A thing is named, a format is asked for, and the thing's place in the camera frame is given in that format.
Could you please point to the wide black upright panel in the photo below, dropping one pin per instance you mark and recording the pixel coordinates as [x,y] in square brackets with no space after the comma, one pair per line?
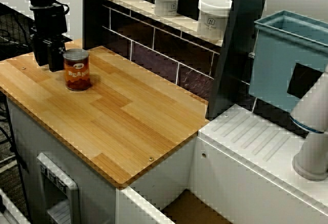
[238,42]

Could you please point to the white lidded jar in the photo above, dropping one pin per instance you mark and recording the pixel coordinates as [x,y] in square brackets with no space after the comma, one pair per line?
[214,19]
[166,3]

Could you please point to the grey ice dispenser panel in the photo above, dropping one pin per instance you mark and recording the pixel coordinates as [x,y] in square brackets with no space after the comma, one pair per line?
[71,190]

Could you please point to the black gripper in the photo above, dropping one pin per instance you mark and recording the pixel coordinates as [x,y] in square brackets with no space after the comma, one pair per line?
[50,22]

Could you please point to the narrow black upright post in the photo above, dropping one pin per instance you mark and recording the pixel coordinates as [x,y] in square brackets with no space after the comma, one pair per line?
[91,16]

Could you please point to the teal plastic bin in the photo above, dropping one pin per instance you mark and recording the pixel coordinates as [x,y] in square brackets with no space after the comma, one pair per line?
[271,67]

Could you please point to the orange beans can grey lid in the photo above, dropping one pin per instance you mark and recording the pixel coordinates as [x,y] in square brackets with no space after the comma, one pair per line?
[77,78]

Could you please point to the white toy sink unit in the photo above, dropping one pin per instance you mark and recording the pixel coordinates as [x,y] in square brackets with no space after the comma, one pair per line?
[230,178]

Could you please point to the cream wall ledge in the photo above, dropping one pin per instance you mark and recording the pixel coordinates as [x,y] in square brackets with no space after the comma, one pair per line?
[189,22]

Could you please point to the aluminium frame rail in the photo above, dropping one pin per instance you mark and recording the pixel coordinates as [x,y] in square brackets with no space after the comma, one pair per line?
[7,213]

